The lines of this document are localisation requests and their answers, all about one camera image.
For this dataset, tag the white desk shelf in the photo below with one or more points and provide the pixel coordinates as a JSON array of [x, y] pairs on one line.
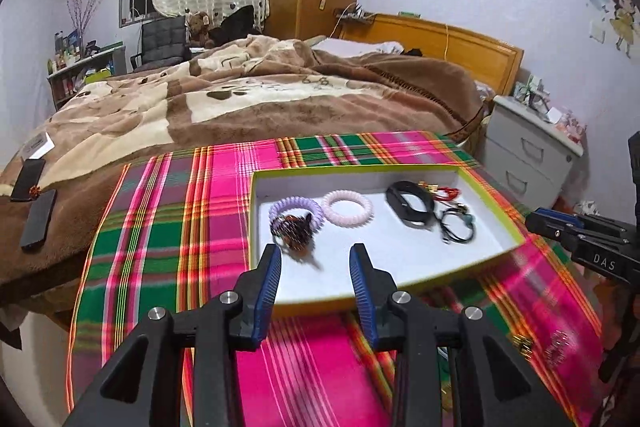
[[90, 72]]

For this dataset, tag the brown plush blanket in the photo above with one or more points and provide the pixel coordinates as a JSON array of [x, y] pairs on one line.
[[250, 107]]

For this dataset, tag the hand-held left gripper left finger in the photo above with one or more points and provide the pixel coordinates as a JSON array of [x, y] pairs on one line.
[[267, 292]]

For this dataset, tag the black smartphone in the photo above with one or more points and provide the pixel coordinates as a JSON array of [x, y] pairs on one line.
[[40, 219], [27, 179]]

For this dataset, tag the cluster of toiletry bottles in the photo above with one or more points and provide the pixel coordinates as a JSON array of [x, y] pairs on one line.
[[65, 54]]

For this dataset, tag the black wristband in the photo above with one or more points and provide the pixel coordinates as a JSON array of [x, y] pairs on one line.
[[400, 207]]

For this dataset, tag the white card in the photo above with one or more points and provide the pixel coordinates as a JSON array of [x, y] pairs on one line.
[[39, 146]]

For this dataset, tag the clear hair clip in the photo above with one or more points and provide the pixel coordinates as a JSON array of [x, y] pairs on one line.
[[557, 349]]

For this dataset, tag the dried flower branches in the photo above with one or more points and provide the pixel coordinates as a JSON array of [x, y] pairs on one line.
[[82, 14]]

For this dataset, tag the dark brown hair clip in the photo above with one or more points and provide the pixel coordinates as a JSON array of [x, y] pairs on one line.
[[295, 232]]

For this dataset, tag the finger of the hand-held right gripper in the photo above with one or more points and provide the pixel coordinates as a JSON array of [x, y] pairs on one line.
[[560, 213], [550, 229]]

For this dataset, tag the white drawer nightstand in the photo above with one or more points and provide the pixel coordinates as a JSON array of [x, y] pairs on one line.
[[525, 147]]

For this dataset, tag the cartoon figure wall sticker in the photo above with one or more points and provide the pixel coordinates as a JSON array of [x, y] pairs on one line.
[[617, 7]]

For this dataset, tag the wall shelf with chargers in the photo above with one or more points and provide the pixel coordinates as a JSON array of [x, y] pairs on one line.
[[355, 16]]

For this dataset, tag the grey office chair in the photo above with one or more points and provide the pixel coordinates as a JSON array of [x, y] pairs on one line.
[[162, 39]]

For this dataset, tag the brown teddy bear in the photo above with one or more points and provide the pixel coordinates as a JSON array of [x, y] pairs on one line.
[[200, 27]]

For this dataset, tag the white pillow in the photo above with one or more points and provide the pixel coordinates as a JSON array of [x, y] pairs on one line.
[[350, 47]]

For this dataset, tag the dark cloth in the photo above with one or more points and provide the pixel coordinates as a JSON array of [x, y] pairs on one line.
[[237, 24]]

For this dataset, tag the wooden bed headboard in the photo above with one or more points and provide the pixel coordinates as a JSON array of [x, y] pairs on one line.
[[475, 52]]

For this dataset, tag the plaid tablecloth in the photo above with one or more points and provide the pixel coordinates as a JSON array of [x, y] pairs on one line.
[[165, 232]]

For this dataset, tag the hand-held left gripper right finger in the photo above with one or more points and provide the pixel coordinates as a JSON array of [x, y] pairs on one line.
[[362, 292]]

